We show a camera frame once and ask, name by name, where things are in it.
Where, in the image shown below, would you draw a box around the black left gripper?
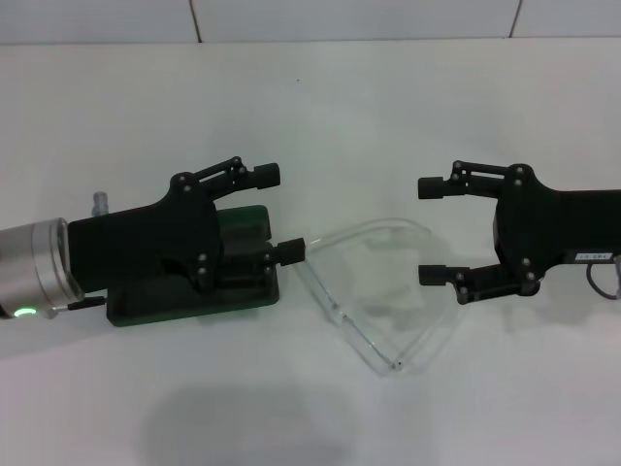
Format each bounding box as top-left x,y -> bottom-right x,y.
67,155 -> 307,295

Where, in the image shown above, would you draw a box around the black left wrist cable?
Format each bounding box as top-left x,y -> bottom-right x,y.
52,295 -> 107,315

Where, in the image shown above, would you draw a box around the green glasses case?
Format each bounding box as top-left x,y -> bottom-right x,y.
105,204 -> 283,328

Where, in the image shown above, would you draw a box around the clear plastic glasses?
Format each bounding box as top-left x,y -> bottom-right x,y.
298,217 -> 460,378

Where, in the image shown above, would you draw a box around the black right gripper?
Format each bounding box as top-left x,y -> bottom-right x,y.
416,160 -> 621,307

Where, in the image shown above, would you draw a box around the dark right wrist cable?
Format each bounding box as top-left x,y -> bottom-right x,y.
588,263 -> 621,303

